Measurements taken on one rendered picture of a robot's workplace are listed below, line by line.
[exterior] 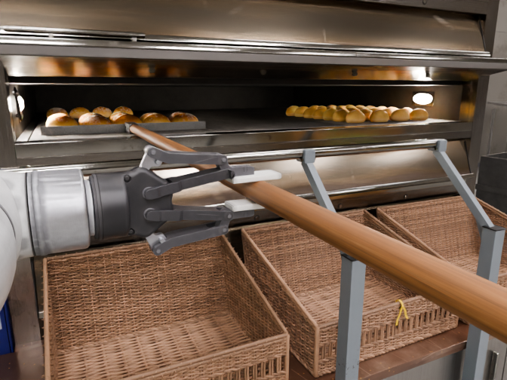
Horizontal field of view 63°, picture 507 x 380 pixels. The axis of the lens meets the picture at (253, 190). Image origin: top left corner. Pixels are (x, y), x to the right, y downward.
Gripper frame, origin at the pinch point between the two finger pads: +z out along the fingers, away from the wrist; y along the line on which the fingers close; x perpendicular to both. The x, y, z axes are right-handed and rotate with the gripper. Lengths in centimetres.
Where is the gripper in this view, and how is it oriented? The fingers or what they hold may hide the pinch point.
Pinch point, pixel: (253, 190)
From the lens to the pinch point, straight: 54.8
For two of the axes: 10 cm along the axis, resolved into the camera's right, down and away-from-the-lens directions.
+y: -0.1, 9.7, 2.3
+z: 9.0, -1.0, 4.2
